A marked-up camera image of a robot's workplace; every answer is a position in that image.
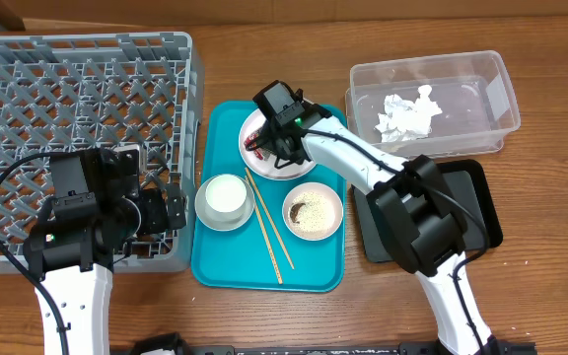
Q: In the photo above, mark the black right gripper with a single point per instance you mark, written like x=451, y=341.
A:
x=268, y=148

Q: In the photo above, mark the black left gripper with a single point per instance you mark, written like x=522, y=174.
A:
x=157, y=220

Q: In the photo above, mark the red snack wrapper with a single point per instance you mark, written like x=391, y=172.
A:
x=255, y=144

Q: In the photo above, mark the white paper cup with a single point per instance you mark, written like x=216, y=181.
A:
x=225, y=197

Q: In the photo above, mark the brown food scrap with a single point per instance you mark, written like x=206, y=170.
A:
x=294, y=211

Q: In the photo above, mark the pink bowl with rice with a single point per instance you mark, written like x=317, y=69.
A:
x=327, y=192

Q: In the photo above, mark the pile of rice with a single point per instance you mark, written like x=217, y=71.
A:
x=316, y=216

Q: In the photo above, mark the white napkin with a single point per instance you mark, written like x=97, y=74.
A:
x=405, y=120

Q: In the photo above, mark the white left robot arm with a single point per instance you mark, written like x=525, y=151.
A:
x=73, y=261

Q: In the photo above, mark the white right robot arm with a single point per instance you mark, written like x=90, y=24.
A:
x=420, y=224

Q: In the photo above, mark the large white round plate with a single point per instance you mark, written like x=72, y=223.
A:
x=264, y=165

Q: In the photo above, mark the right wooden chopstick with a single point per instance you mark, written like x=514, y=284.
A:
x=270, y=219

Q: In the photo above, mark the wooden chopstick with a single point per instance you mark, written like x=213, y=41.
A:
x=263, y=230
x=270, y=219

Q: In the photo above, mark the left wooden chopstick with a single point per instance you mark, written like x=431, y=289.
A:
x=263, y=230

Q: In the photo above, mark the teal plastic tray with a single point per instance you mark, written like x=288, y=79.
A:
x=239, y=258

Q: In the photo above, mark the clear plastic bin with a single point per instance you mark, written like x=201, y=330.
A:
x=473, y=89

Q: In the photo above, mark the grey plastic dish rack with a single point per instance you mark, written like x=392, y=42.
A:
x=72, y=92

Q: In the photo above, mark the black plastic tray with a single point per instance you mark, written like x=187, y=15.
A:
x=468, y=184

